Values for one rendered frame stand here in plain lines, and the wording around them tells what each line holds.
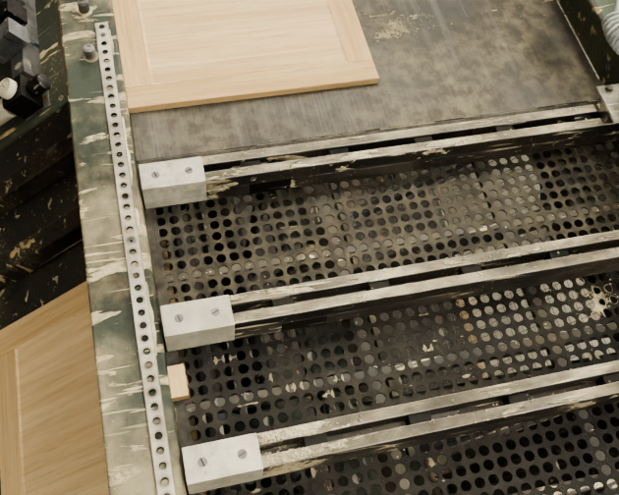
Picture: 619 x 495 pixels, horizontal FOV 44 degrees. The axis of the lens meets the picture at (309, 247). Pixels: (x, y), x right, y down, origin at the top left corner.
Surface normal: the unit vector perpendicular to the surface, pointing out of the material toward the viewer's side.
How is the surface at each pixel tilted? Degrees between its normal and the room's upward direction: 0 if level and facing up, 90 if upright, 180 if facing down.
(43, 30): 90
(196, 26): 52
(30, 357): 90
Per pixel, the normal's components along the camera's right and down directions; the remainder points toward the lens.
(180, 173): 0.08, -0.49
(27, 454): -0.53, -0.29
